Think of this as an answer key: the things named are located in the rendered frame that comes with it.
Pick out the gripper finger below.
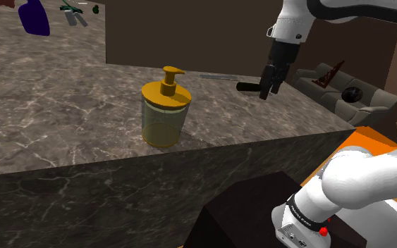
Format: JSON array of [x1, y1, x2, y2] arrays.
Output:
[[271, 69, 286, 95], [259, 64, 276, 101]]

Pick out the grey sofa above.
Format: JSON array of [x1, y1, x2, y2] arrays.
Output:
[[292, 61, 397, 128]]

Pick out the yellow soap dispenser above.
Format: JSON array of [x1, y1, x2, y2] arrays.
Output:
[[140, 66, 193, 149]]

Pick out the orange rug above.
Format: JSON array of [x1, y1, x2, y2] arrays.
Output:
[[300, 125, 397, 217]]

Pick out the dark robot stand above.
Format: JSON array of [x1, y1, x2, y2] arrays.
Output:
[[183, 170, 368, 248]]

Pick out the grey and green tool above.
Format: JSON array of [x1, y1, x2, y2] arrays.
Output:
[[59, 0, 89, 28]]

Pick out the dark blue bottle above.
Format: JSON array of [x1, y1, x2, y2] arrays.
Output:
[[17, 0, 51, 37]]

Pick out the black handled knife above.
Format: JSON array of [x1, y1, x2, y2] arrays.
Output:
[[199, 73, 264, 94]]

